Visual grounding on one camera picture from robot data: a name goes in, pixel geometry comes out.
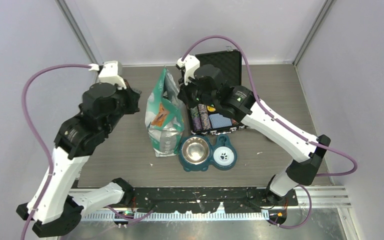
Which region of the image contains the green pet food bag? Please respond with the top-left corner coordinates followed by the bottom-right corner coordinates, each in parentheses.
top-left (144, 67), bottom-right (185, 158)

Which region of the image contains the teal double pet bowl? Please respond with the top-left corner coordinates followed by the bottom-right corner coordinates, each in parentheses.
top-left (178, 134), bottom-right (238, 172)

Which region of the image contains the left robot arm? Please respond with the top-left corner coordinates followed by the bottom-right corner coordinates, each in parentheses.
top-left (16, 83), bottom-right (141, 238)

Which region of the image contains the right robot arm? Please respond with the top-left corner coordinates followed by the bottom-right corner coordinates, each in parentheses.
top-left (176, 63), bottom-right (330, 205)

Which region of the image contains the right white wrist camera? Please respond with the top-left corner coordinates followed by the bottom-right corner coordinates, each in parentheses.
top-left (176, 54), bottom-right (201, 86)

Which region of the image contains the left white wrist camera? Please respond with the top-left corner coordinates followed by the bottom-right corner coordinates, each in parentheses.
top-left (88, 60), bottom-right (128, 90)

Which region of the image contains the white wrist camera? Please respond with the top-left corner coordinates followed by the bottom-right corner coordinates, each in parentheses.
top-left (176, 54), bottom-right (201, 86)
top-left (88, 60), bottom-right (128, 90)

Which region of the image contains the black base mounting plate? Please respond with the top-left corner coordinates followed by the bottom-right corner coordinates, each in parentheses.
top-left (111, 186), bottom-right (299, 214)

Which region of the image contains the yellow big blind button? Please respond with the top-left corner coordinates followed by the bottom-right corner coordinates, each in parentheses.
top-left (206, 106), bottom-right (216, 113)

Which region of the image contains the black poker chip case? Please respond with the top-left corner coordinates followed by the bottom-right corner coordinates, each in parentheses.
top-left (177, 50), bottom-right (247, 135)

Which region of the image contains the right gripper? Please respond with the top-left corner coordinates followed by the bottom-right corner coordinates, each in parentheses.
top-left (178, 72), bottom-right (218, 109)

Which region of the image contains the blue card deck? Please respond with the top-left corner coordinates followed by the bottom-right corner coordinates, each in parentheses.
top-left (209, 113), bottom-right (233, 129)

